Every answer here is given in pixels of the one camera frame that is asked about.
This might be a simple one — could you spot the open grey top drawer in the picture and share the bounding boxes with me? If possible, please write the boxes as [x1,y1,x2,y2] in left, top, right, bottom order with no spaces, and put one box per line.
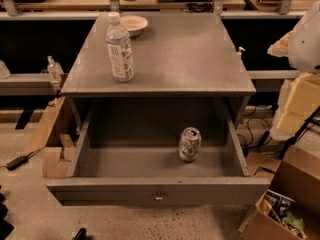
[47,108,270,206]

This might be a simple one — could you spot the cardboard box with magazines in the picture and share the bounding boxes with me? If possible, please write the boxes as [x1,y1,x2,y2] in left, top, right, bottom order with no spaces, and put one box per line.
[239,146,320,240]

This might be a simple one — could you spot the white pump dispenser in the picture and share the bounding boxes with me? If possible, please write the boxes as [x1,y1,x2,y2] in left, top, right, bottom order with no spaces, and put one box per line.
[237,46,246,58]

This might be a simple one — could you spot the small sanitizer bottle left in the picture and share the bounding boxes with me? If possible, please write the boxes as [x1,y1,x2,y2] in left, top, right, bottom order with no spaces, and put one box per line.
[47,56,64,82]

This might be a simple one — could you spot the white paper bowl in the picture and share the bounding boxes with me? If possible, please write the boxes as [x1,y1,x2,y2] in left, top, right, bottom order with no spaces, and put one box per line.
[121,15,148,37]

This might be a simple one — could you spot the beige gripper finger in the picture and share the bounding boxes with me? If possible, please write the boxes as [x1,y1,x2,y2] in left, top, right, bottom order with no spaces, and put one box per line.
[267,31,292,57]

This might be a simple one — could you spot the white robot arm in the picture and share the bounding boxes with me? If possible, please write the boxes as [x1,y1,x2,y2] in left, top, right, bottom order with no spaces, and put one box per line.
[267,1,320,74]

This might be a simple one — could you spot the black power adapter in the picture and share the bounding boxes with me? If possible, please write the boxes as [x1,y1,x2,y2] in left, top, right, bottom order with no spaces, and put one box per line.
[6,156,28,171]

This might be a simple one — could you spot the wooden crate left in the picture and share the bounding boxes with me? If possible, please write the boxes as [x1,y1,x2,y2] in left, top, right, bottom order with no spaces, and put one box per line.
[23,97,75,179]

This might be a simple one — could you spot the grey cabinet counter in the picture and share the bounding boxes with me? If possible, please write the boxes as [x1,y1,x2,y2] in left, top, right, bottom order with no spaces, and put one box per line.
[60,11,257,131]

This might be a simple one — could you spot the black cables on floor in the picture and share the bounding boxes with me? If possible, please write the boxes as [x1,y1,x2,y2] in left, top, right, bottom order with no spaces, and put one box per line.
[237,106,284,158]

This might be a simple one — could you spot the clear plastic water bottle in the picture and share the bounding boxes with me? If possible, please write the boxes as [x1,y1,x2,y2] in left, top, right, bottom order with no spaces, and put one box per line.
[105,12,134,82]

